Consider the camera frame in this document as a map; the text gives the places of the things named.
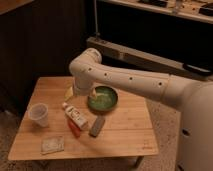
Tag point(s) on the white plastic packet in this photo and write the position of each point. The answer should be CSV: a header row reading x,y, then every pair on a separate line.
x,y
52,145

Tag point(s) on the white labelled bottle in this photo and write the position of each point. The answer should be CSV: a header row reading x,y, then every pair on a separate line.
x,y
76,116

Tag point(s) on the background workbench shelf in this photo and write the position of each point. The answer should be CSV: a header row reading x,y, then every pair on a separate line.
x,y
187,9

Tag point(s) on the grey metal rail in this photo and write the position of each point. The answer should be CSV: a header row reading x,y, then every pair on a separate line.
x,y
144,60

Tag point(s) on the clear plastic cup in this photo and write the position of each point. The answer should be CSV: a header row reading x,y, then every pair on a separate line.
x,y
39,114

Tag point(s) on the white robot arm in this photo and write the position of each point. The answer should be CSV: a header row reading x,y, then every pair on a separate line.
x,y
193,98

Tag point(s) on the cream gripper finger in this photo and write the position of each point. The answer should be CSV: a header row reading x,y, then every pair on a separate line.
x,y
93,94
69,94

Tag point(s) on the wooden bamboo table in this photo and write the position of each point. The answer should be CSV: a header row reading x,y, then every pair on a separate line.
x,y
127,131

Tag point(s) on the green ceramic bowl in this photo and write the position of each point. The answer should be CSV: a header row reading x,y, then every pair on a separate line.
x,y
107,99

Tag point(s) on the orange red marker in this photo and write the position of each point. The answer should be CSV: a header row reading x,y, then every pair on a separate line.
x,y
75,130

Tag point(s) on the vertical metal pole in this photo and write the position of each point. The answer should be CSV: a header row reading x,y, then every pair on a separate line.
x,y
97,34

